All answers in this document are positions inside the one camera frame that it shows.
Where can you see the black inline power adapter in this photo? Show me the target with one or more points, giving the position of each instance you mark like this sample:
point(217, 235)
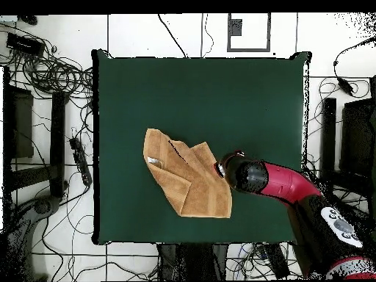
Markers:
point(345, 86)

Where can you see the dark grey pedestal leg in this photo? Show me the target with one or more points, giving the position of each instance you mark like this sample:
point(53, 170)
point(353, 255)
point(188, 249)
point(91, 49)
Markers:
point(44, 207)

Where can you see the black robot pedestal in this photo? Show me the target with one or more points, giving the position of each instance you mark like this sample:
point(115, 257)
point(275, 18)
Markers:
point(194, 261)

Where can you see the black power strip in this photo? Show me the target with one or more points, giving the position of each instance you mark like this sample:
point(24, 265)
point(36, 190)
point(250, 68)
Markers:
point(80, 161)
point(276, 261)

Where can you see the black rectangular box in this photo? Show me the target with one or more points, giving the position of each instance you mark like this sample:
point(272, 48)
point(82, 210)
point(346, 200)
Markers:
point(25, 44)

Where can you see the orange terry towel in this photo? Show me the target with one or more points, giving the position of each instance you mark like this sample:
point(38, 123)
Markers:
point(199, 188)

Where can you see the grey square floor frame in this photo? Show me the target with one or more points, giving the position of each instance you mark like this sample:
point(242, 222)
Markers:
point(249, 50)

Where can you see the black frame stand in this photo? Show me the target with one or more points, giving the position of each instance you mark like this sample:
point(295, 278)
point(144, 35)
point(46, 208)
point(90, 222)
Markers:
point(57, 132)
point(328, 147)

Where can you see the dark green table cloth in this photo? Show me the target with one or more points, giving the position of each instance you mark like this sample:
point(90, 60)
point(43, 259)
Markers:
point(132, 88)

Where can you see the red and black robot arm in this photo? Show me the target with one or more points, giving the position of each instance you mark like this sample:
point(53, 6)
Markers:
point(282, 182)

